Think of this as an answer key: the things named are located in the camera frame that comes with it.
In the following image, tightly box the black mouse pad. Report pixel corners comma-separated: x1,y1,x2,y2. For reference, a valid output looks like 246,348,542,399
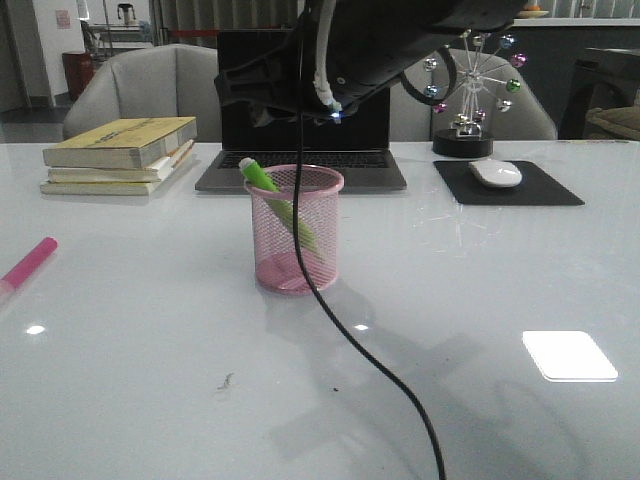
434,160,585,206

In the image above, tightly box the dark side table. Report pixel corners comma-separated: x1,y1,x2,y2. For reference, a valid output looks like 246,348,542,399
559,48,639,139

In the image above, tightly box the middle cream book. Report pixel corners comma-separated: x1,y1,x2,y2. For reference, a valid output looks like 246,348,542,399
48,140,194,183

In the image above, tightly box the right grey armchair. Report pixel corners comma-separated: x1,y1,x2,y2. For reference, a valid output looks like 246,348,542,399
390,48,557,141

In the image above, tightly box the black cable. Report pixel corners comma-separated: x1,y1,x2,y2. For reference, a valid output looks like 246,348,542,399
293,0,447,480

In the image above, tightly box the grey armchair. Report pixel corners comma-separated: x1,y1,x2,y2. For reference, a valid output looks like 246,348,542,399
390,48,557,141
62,44,222,142

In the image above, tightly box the white cable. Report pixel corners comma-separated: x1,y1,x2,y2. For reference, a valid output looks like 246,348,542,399
311,0,344,112

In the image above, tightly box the green highlighter pen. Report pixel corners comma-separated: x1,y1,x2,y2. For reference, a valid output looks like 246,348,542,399
238,157,337,281

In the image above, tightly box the dark grey laptop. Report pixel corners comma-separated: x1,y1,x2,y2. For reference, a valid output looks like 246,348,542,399
195,29,406,194

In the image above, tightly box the pink highlighter pen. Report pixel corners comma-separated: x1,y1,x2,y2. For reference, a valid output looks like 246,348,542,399
1,237,58,304

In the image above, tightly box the left grey armchair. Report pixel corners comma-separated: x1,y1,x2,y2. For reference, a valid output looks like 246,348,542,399
62,44,222,142

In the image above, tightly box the top yellow book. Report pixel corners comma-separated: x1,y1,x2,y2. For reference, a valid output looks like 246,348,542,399
43,116,197,169

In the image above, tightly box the white computer mouse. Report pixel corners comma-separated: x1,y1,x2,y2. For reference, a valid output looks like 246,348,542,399
468,159,523,188

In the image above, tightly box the bottom yellow book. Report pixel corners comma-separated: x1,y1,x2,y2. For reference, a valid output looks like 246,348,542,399
40,152,192,196

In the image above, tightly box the ferris wheel desk toy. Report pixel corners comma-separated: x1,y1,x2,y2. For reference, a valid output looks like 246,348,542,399
433,30,528,159

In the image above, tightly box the pink mesh pen holder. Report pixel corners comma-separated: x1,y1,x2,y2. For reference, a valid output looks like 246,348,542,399
240,158,344,295

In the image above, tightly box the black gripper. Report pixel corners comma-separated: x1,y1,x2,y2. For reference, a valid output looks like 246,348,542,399
215,9,400,127

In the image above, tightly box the yellow book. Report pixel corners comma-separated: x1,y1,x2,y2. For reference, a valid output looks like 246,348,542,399
43,116,197,169
40,152,192,196

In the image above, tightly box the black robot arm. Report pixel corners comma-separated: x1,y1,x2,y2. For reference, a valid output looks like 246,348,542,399
215,0,524,126

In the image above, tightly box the fruit bowl on counter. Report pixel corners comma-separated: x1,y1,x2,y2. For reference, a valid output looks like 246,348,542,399
516,4,549,20

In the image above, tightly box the red bin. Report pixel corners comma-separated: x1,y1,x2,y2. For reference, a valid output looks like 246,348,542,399
62,52,94,101

